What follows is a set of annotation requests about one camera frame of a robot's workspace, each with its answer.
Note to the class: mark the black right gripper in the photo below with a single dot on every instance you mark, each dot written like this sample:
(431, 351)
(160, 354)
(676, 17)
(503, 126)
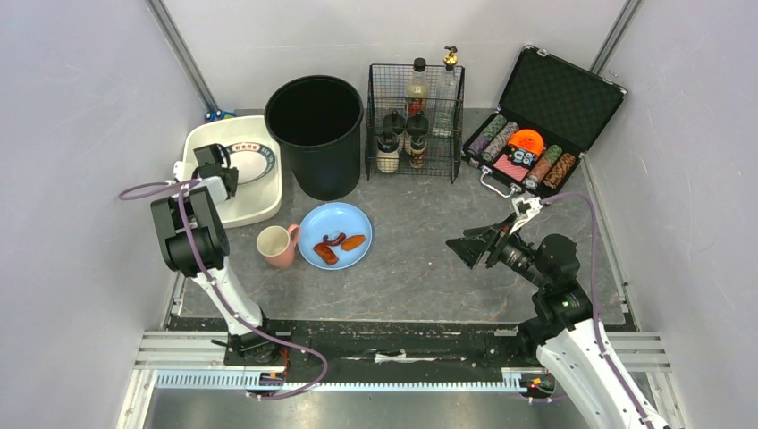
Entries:
(491, 246)

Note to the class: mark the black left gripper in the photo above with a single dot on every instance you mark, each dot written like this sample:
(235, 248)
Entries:
(219, 174)

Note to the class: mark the white patterned rim plate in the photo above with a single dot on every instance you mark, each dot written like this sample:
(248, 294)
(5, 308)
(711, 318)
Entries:
(252, 160)

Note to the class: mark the pink handled cream mug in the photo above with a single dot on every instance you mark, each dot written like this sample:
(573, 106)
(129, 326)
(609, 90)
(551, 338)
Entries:
(277, 244)

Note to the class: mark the small dark spice jar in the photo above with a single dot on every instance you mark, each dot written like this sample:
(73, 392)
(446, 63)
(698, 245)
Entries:
(417, 150)

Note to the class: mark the blue plate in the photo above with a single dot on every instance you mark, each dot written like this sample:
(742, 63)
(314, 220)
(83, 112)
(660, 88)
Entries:
(331, 219)

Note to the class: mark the spice jar black lid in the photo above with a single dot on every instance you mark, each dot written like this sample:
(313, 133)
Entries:
(417, 126)
(387, 157)
(394, 122)

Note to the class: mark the clear bottle gold pump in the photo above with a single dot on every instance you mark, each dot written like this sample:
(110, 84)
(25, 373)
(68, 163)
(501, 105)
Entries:
(446, 95)

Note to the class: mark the sauce bottle red label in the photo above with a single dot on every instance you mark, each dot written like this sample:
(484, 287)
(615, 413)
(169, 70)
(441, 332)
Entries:
(417, 88)

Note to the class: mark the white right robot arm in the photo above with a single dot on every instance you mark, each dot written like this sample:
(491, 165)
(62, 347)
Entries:
(565, 336)

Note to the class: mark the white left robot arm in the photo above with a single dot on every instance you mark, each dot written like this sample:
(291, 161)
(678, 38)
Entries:
(193, 242)

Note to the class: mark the white rectangular basin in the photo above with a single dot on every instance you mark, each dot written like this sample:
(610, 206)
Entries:
(256, 201)

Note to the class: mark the blue toy car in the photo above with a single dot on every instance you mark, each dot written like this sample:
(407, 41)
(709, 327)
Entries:
(218, 115)

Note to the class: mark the pink card deck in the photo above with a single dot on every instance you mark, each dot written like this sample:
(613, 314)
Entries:
(516, 172)

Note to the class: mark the pink poker chip roll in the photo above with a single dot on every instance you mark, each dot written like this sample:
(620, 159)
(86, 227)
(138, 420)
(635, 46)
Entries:
(497, 144)

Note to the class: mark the blue dice box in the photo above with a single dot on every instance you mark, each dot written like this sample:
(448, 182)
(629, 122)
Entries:
(524, 158)

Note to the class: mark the brown poker chip roll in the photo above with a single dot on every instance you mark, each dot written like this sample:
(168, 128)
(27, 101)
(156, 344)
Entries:
(559, 171)

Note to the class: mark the orange round toy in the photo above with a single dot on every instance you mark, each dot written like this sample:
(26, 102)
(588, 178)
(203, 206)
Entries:
(529, 140)

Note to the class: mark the green brown chip roll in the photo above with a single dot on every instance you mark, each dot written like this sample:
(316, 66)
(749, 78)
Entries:
(542, 166)

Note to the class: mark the black trash bin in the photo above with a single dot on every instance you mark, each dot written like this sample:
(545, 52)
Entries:
(316, 120)

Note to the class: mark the green poker chip roll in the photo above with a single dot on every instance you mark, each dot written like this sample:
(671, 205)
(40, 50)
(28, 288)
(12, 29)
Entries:
(487, 134)

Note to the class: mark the orange nugget toy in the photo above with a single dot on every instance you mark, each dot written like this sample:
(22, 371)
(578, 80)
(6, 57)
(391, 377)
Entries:
(353, 242)

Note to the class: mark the red-brown meat roll toy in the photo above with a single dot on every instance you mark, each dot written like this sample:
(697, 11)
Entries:
(326, 254)

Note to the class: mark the black poker chip case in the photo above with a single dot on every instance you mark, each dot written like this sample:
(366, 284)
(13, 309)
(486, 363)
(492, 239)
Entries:
(567, 105)

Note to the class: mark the brown octopus tentacle toy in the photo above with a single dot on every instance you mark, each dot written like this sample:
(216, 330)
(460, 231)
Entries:
(334, 241)

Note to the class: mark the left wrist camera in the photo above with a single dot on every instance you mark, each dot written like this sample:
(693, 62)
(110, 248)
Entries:
(179, 168)

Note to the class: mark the black wire basket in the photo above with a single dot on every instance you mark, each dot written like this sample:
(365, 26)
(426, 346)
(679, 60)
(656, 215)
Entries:
(386, 92)

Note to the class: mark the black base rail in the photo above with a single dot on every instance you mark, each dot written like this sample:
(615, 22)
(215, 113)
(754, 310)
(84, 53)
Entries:
(301, 351)

